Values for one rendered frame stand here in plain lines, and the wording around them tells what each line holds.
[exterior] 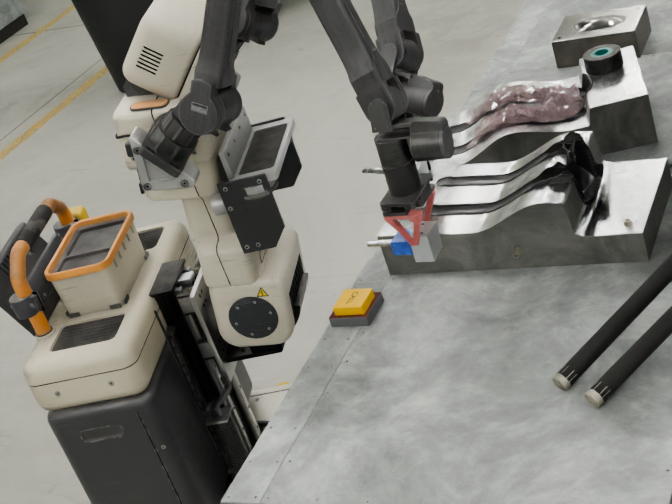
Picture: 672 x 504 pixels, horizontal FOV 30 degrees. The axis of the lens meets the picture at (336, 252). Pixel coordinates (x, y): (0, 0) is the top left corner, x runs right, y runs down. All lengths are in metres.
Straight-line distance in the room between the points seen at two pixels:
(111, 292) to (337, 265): 1.65
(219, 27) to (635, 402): 0.93
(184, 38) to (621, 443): 1.08
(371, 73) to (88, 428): 1.02
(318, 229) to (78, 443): 1.96
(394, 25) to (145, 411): 0.92
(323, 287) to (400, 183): 1.99
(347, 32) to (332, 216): 2.46
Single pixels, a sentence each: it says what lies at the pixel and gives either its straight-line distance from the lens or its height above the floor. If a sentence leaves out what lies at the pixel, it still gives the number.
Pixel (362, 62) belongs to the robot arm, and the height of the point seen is 1.28.
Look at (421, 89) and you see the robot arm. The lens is 2.32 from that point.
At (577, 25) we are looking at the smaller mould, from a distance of 3.12.
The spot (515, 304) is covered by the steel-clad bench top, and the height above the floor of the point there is 0.80.
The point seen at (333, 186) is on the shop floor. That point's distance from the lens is 4.72.
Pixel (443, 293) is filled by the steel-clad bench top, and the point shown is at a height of 0.80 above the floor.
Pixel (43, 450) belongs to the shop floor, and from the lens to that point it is 3.92.
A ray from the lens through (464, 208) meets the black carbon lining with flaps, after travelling 2.39.
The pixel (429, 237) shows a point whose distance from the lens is 2.18.
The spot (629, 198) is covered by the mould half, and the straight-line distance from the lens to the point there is 2.33.
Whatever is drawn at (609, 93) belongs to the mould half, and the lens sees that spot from 2.62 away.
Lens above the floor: 2.00
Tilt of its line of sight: 28 degrees down
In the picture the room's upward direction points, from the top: 20 degrees counter-clockwise
